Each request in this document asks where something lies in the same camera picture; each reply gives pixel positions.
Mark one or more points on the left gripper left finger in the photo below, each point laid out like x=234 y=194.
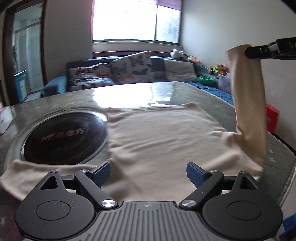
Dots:
x=63 y=206

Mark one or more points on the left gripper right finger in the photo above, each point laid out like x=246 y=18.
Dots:
x=233 y=207

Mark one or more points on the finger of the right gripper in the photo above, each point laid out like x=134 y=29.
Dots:
x=268 y=51

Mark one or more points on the beige cotton t-shirt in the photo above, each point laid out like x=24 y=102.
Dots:
x=150 y=146

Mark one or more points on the colourful plush toys pile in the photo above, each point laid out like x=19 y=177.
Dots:
x=219 y=69

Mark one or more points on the clear plastic storage box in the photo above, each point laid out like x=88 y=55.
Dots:
x=224 y=82

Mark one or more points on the blue plastic cup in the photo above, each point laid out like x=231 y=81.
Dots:
x=289 y=225

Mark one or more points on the red plastic stool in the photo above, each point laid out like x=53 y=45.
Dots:
x=272 y=118

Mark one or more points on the green plastic bowl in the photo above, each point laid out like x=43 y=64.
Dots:
x=206 y=80

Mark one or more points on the round black induction cooktop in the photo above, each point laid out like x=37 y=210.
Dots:
x=69 y=137

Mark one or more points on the plain beige cushion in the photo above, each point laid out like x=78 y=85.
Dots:
x=180 y=71

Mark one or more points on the panda plush toy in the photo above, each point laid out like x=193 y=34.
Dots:
x=176 y=54

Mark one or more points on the pink tissue box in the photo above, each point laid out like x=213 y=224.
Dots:
x=6 y=117

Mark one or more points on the large green-framed window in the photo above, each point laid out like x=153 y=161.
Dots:
x=136 y=21

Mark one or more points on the light blue small cabinet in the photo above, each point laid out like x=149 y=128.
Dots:
x=21 y=85

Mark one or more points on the upright butterfly print pillow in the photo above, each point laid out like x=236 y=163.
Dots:
x=135 y=68

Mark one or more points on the flat butterfly print pillow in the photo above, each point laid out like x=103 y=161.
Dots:
x=98 y=75

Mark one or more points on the dark wooden door frame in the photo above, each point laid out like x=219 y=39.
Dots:
x=10 y=9

